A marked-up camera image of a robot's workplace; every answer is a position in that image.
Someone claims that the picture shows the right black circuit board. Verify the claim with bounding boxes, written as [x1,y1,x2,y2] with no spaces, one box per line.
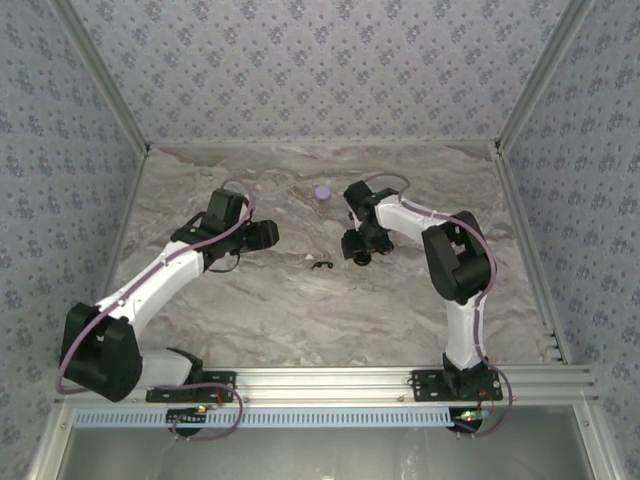
[449,407,490,432]

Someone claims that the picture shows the black circuit board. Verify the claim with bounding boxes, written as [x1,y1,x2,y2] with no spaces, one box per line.
[449,407,490,432]
[166,407,207,427]

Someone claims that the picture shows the left black circuit board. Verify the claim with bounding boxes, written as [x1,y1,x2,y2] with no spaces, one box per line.
[166,407,207,427]

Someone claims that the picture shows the grey metal panel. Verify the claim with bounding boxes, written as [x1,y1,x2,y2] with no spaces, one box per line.
[62,405,599,480]

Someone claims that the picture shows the left thin black cable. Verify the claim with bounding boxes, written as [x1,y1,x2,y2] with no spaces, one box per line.
[203,251,242,275]

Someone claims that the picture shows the left aluminium side rail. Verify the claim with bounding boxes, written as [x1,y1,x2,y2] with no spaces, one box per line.
[77,147,151,369]

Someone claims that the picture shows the aluminium side rail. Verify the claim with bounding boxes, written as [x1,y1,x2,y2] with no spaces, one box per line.
[492,144,574,366]
[77,147,151,369]

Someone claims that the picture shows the aluminium rear rail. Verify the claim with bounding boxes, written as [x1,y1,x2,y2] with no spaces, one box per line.
[148,141,499,149]

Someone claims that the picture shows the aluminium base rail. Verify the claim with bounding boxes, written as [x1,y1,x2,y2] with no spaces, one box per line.
[53,366,600,405]

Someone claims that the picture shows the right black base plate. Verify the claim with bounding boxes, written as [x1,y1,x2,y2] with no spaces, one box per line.
[410,368,504,404]

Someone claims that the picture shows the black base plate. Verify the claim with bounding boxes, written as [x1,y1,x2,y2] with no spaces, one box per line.
[410,368,504,404]
[145,371,238,404]

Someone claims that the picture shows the right aluminium side rail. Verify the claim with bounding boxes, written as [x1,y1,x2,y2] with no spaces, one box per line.
[492,144,574,366]

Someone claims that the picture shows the slotted grey cable duct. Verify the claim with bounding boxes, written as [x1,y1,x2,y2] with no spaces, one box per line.
[73,407,457,429]

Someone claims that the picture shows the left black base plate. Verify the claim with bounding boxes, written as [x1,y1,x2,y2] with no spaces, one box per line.
[145,371,238,404]

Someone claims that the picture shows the left aluminium corner post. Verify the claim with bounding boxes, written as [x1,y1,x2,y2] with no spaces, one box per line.
[49,0,152,154]

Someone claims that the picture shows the aluminium corner post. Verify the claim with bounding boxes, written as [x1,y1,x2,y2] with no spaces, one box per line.
[49,0,152,154]
[493,0,596,152]

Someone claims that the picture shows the right aluminium corner post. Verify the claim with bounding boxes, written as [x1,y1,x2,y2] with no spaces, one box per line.
[493,0,596,152]

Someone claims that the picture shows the left aluminium frame leg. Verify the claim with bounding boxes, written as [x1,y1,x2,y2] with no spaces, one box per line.
[27,403,76,480]

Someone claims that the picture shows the aluminium frame leg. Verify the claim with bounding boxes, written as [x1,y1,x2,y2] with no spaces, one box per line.
[27,403,76,480]
[572,402,624,480]

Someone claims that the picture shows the right aluminium frame leg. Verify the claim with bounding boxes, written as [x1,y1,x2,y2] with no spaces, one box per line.
[572,402,624,480]

